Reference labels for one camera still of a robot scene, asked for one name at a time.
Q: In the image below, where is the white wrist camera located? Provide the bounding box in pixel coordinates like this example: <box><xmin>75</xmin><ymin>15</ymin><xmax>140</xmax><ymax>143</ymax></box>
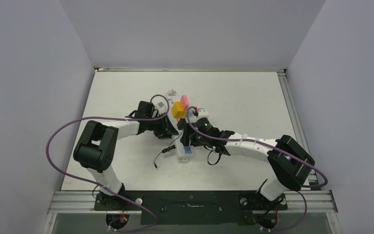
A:
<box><xmin>193</xmin><ymin>108</ymin><xmax>209</xmax><ymax>119</ymax></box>
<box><xmin>154</xmin><ymin>100</ymin><xmax>168</xmax><ymax>115</ymax></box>

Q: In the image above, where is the white power strip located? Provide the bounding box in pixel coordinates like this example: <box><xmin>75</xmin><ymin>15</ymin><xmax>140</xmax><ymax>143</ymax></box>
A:
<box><xmin>168</xmin><ymin>113</ymin><xmax>195</xmax><ymax>163</ymax></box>

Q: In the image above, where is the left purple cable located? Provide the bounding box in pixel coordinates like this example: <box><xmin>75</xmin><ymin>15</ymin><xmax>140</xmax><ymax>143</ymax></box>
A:
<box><xmin>45</xmin><ymin>94</ymin><xmax>170</xmax><ymax>233</ymax></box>

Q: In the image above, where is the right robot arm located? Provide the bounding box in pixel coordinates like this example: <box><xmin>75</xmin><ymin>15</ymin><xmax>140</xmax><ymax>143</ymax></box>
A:
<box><xmin>177</xmin><ymin>117</ymin><xmax>315</xmax><ymax>209</ymax></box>

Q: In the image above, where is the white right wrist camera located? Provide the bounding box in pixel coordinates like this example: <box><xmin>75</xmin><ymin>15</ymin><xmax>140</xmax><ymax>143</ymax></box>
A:
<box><xmin>193</xmin><ymin>108</ymin><xmax>209</xmax><ymax>119</ymax></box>

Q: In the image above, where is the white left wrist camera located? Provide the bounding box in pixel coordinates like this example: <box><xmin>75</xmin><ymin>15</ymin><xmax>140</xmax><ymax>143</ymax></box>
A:
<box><xmin>154</xmin><ymin>100</ymin><xmax>168</xmax><ymax>115</ymax></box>

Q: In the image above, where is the yellow cube socket adapter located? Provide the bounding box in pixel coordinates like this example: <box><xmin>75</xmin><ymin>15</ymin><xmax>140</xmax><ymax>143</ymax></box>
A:
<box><xmin>171</xmin><ymin>101</ymin><xmax>187</xmax><ymax>118</ymax></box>

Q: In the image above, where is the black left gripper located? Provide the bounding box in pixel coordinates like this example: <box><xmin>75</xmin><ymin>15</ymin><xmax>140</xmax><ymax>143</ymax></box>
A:
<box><xmin>145</xmin><ymin>113</ymin><xmax>177</xmax><ymax>138</ymax></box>

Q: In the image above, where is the pink extension socket plug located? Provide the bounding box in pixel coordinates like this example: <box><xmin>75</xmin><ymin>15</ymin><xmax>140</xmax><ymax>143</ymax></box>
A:
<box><xmin>180</xmin><ymin>95</ymin><xmax>189</xmax><ymax>110</ymax></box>

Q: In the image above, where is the black charger with cable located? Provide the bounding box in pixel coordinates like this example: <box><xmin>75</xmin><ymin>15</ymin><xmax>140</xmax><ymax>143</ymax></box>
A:
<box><xmin>153</xmin><ymin>130</ymin><xmax>184</xmax><ymax>170</ymax></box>

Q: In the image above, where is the aluminium frame rail right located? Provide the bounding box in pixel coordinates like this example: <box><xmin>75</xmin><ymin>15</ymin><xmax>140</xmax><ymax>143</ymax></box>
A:
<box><xmin>277</xmin><ymin>71</ymin><xmax>320</xmax><ymax>191</ymax></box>

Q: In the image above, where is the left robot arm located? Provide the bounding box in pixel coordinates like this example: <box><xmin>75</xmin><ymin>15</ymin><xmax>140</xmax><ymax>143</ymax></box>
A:
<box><xmin>73</xmin><ymin>101</ymin><xmax>178</xmax><ymax>210</ymax></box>

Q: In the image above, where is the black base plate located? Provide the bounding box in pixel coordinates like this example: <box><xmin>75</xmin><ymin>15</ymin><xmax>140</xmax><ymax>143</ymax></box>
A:
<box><xmin>94</xmin><ymin>191</ymin><xmax>288</xmax><ymax>225</ymax></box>

